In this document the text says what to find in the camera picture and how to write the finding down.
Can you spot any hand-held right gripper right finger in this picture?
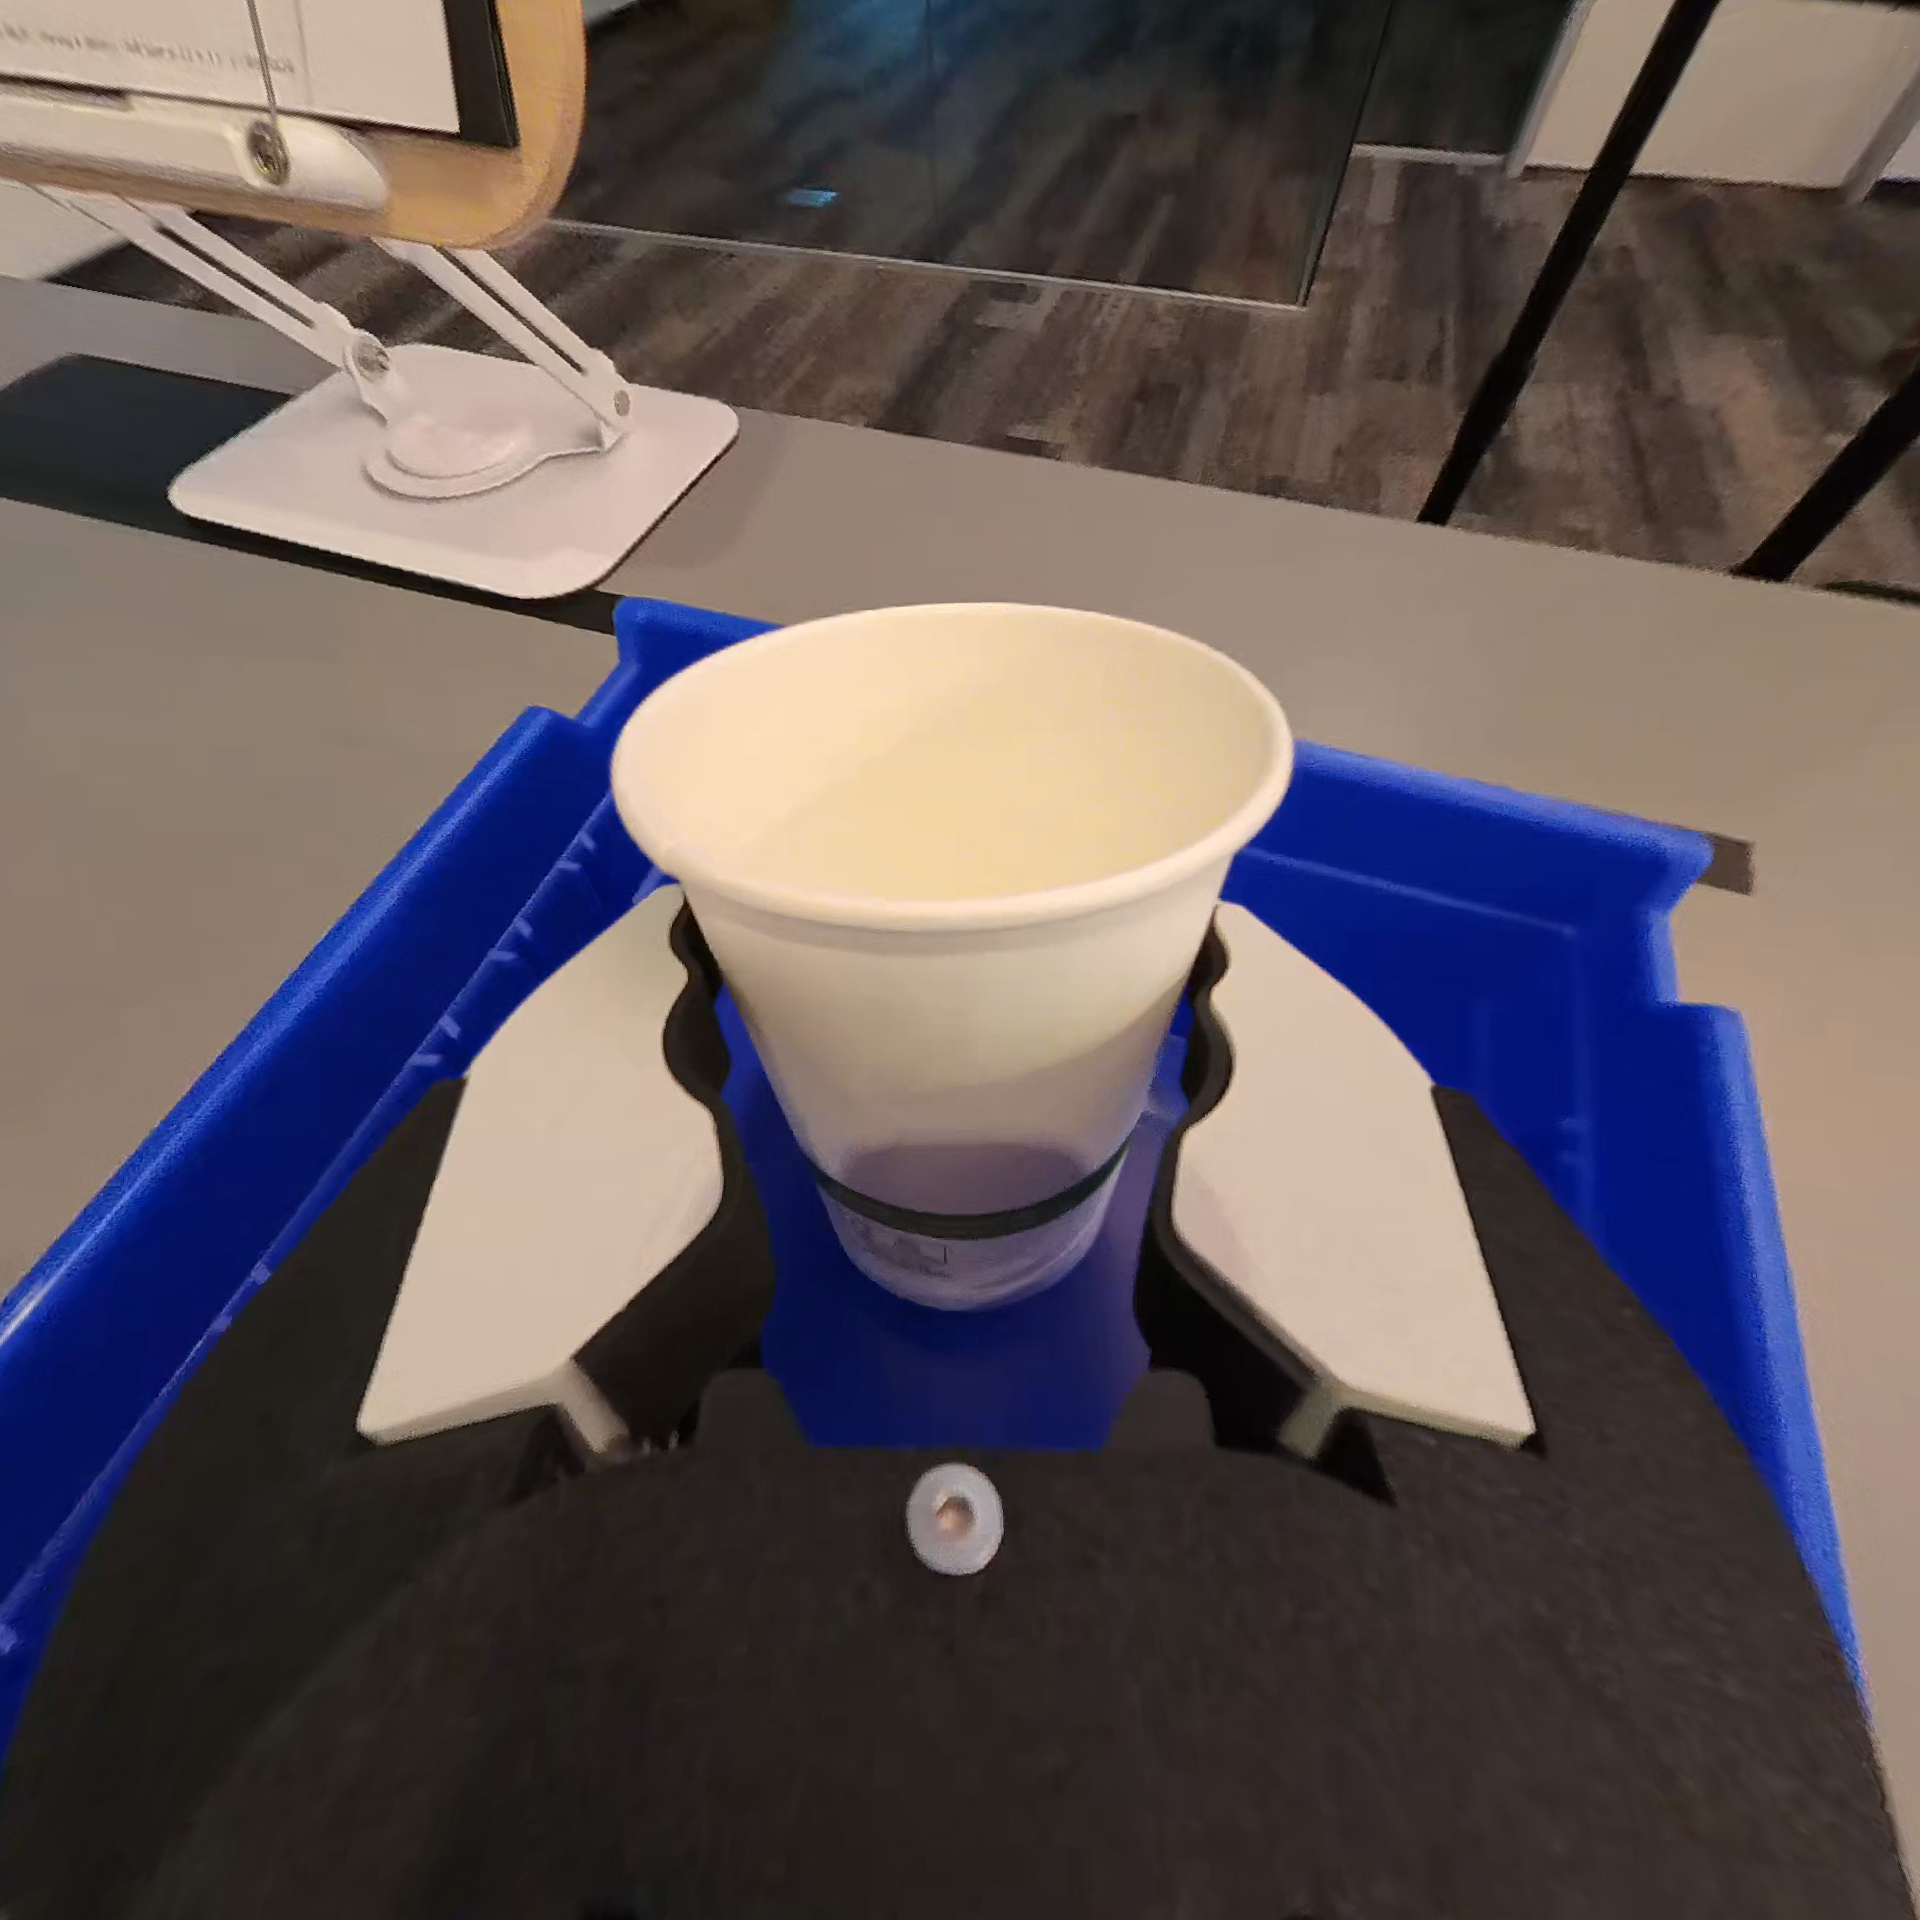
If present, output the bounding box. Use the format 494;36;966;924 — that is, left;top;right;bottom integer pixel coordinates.
1137;901;1542;1473

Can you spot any blue plastic bin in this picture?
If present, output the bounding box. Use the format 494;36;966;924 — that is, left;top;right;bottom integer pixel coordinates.
0;594;1868;1742

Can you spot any white board stand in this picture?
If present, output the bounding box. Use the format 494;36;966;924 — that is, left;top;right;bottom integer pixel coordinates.
0;168;744;601

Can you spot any white paper cup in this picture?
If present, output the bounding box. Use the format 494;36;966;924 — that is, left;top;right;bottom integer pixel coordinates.
611;604;1298;1312

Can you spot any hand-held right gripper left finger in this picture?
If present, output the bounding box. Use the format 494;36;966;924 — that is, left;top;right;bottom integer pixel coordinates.
355;888;778;1473

